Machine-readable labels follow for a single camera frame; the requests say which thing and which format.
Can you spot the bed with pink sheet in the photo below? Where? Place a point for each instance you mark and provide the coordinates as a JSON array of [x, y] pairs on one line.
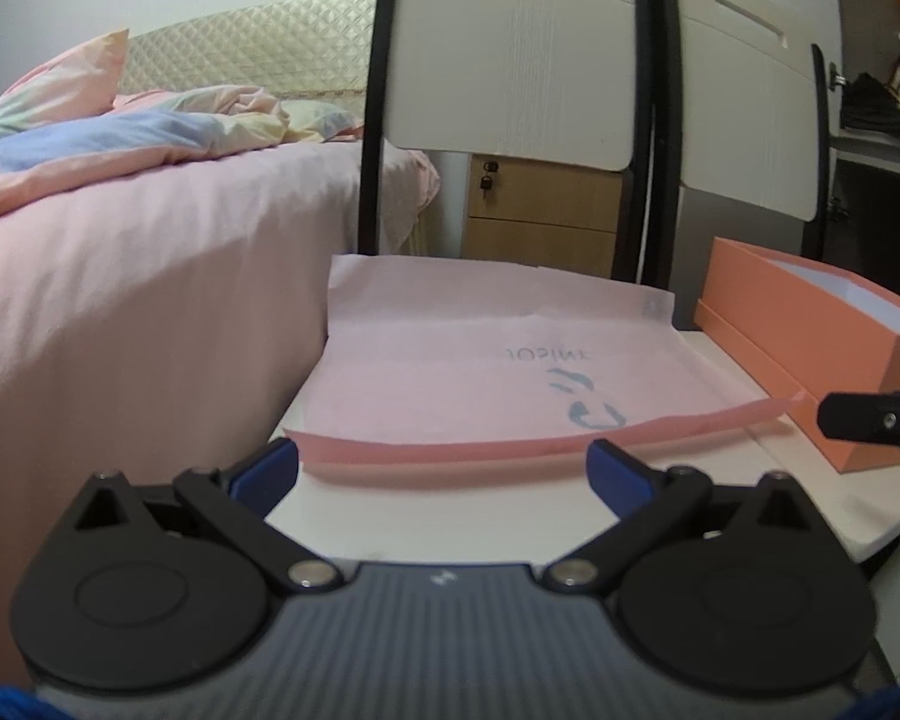
[[120, 315]]

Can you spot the cream quilted headboard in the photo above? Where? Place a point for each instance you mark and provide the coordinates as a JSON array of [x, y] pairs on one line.
[[247, 52]]

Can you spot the wooden bedside cabinet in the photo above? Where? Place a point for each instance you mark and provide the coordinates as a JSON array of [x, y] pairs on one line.
[[547, 202]]

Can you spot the floral pillow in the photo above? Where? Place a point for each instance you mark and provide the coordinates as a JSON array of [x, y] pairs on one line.
[[315, 118]]

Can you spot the pastel patchwork quilt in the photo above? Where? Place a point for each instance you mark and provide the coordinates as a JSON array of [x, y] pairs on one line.
[[82, 142]]

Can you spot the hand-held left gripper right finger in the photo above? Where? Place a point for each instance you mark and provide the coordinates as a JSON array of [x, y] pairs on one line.
[[615, 476]]

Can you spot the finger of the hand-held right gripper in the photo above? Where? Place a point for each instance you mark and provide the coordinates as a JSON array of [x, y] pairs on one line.
[[862, 416]]

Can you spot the orange cardboard box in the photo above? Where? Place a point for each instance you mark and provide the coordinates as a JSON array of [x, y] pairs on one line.
[[795, 315]]

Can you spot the white folding chair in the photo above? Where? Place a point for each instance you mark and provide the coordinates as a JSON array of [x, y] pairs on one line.
[[750, 112], [510, 52]]

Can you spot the pink pastel pillow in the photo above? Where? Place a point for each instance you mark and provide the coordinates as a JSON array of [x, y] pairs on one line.
[[45, 82]]

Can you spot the white wardrobe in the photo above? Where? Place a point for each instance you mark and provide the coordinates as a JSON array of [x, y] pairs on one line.
[[881, 154]]

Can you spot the small cabinet keys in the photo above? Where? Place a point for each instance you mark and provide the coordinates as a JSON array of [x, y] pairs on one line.
[[486, 176]]

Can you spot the dark folded clothes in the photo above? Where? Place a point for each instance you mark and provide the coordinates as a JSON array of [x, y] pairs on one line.
[[870, 101]]

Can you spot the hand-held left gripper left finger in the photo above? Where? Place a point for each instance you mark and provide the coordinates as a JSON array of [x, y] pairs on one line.
[[270, 476]]

